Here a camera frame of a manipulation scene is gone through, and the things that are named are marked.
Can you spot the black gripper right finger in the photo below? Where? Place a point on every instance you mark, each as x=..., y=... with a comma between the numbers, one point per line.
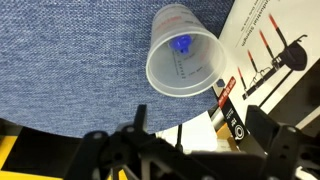
x=283, y=150

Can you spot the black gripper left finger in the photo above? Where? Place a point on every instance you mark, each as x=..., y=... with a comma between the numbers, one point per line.
x=90, y=150

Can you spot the white marker with blue cap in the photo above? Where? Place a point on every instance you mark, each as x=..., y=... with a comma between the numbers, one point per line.
x=181, y=42

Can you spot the translucent plastic measuring cup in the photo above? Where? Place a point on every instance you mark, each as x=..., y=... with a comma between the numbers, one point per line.
x=200, y=76

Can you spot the black and white product box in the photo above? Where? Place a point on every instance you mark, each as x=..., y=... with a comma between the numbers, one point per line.
x=300, y=93

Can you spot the round blue cloth table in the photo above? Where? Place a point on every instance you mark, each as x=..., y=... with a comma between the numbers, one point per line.
x=66, y=66

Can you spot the white flat board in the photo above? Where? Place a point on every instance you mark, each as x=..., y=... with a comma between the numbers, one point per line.
x=196, y=136

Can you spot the white product box coloured dots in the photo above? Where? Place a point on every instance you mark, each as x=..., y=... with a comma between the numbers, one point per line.
x=300, y=20

